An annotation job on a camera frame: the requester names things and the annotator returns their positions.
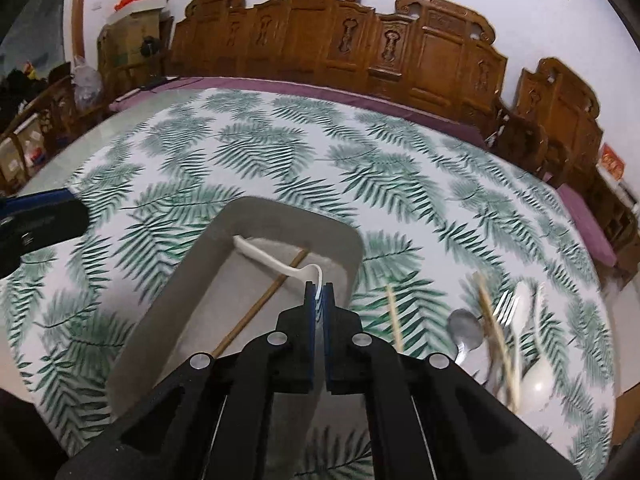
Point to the red wall sticker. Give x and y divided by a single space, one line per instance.
611 160

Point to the wooden door frame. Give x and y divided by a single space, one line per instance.
77 5

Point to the leaf print tablecloth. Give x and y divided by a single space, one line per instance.
280 150

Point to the wooden side chair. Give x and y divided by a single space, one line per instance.
45 115

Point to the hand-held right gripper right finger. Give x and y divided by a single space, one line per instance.
329 310

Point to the stack of cardboard boxes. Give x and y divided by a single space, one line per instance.
132 30

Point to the metal spoon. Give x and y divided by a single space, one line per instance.
465 330

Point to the purple armchair cushion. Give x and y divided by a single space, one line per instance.
585 220

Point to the carved wooden armchair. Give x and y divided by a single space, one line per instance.
560 110

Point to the clear plastic bag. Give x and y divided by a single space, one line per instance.
86 82

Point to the purple bench cushion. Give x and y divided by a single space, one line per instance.
300 85

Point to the grey rectangular tray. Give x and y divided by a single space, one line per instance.
200 280

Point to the large white rice spoon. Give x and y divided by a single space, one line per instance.
522 305

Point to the metal fork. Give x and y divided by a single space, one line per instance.
505 307

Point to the carved wooden bench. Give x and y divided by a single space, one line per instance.
320 35

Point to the wooden chopstick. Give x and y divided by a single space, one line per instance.
495 340
395 317
260 302

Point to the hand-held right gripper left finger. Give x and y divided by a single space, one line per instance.
311 310

